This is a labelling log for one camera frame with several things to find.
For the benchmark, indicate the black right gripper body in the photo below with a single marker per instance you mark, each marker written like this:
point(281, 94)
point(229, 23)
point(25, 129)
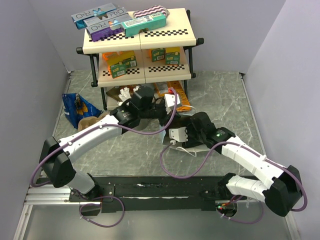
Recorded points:
point(195, 138)

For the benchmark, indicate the light blue paper bag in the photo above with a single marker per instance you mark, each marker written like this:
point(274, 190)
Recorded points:
point(165, 140)

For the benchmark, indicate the blue toothpaste box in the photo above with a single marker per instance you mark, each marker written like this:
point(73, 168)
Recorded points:
point(97, 14)

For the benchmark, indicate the wrapped white straws bundle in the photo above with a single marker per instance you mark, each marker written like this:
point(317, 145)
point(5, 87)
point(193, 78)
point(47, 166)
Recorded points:
point(127, 92)

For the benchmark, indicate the purple wavy pouch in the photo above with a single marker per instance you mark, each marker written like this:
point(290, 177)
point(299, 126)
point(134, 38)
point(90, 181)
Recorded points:
point(151, 10)

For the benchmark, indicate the brown cardboard cup carrier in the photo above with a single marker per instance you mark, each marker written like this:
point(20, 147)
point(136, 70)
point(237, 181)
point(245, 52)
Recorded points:
point(86, 122)

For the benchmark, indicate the cream two-tier shelf rack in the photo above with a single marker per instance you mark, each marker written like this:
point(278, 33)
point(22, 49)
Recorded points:
point(178, 32)

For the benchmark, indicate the yellow green box right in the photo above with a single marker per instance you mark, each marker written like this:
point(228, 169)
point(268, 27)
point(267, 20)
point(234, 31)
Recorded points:
point(172, 55)

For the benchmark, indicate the orange box left shelf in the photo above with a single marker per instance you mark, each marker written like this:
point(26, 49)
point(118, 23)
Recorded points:
point(113, 58)

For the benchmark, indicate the grey straw holder cup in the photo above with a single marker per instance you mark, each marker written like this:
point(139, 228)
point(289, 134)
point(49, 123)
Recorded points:
point(143, 124)

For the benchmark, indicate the green box behind left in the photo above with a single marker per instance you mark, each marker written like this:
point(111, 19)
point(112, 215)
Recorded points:
point(130, 62)

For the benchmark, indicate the blue chips bag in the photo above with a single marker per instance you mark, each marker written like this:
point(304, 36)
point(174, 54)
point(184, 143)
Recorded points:
point(76, 108)

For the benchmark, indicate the orange snack bag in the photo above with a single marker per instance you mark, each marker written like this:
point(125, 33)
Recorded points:
point(162, 88)

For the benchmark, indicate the green box right shelf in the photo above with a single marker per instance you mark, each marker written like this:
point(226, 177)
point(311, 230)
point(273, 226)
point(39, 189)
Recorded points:
point(157, 54)

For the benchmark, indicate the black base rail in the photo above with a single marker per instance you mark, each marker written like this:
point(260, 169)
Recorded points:
point(152, 193)

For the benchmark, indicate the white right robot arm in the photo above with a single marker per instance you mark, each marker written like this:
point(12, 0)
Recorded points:
point(279, 187)

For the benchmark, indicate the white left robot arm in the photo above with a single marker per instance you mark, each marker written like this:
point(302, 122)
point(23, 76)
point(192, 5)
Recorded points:
point(57, 156)

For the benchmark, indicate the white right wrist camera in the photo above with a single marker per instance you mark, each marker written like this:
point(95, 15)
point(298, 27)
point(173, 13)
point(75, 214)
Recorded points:
point(178, 134)

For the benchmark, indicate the green box front left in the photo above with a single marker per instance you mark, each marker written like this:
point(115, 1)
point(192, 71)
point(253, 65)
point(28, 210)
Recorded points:
point(118, 70)

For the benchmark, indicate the purple toothpaste box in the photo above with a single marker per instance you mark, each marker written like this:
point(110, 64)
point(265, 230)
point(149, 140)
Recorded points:
point(98, 29)

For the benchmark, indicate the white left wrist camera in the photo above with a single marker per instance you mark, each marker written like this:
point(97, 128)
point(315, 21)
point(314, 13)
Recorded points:
point(170, 99)

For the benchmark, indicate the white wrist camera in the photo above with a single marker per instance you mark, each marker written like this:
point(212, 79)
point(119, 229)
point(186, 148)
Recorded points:
point(170, 99)
point(178, 134)

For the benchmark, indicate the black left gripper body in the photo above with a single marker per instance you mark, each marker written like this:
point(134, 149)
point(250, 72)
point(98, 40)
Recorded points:
point(160, 113)

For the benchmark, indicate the teal toothpaste box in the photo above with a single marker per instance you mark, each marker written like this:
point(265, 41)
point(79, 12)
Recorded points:
point(143, 24)

